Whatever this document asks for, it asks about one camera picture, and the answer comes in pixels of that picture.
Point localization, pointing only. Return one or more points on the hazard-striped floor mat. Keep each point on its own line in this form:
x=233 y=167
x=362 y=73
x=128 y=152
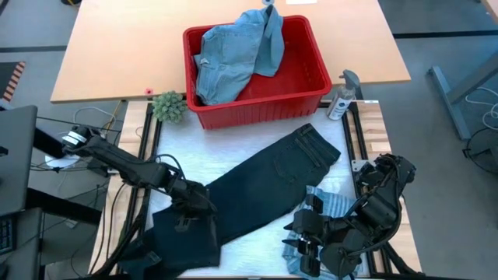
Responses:
x=11 y=81

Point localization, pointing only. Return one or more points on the white round disc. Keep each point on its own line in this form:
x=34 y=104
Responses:
x=58 y=160

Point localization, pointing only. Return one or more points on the grey metal table leg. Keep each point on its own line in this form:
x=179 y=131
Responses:
x=447 y=97

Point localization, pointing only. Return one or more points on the black keyboard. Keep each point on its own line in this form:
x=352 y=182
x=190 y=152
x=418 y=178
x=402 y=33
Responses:
x=5 y=233

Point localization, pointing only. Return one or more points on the grey laptop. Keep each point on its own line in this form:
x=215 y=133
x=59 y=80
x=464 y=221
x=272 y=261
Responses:
x=15 y=155

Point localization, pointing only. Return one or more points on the black desk support bar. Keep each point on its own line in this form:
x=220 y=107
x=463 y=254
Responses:
x=46 y=142

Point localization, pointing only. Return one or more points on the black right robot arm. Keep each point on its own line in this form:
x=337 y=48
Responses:
x=373 y=214

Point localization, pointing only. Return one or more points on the small green succulent plant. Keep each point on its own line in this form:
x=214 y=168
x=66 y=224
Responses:
x=169 y=107

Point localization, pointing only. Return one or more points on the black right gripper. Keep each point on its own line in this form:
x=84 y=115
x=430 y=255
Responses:
x=309 y=225

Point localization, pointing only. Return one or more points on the light blue jeans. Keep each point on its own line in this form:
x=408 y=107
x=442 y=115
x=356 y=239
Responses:
x=229 y=58

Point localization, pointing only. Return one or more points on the white paper sheet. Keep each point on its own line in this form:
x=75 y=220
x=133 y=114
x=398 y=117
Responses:
x=301 y=2

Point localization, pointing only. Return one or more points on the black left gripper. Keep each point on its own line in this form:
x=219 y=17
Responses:
x=192 y=198

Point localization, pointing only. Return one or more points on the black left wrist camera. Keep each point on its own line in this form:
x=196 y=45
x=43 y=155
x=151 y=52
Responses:
x=183 y=224

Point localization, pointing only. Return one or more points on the clear spray bottle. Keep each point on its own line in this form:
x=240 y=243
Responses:
x=340 y=103

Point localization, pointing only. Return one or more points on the red plastic laundry bin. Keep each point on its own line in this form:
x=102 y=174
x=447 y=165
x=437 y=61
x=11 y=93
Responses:
x=299 y=81

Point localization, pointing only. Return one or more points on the large tan wooden table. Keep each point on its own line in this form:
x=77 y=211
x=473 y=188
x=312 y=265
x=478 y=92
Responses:
x=116 y=46

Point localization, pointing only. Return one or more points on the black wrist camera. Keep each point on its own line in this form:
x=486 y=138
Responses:
x=183 y=224
x=310 y=265

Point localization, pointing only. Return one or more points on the light wooden side board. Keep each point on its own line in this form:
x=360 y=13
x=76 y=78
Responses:
x=373 y=124
x=134 y=114

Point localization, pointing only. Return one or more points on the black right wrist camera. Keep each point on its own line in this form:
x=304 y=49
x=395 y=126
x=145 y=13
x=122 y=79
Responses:
x=310 y=265

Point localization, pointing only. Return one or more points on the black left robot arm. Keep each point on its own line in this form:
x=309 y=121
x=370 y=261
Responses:
x=116 y=163

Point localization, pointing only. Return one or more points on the small pink object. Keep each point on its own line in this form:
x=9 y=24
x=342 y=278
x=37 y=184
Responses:
x=149 y=92

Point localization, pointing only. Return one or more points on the blue white-striped button shirt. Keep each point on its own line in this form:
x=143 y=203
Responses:
x=338 y=204

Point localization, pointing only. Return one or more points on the dark navy garment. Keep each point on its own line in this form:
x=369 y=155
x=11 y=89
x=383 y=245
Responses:
x=264 y=183

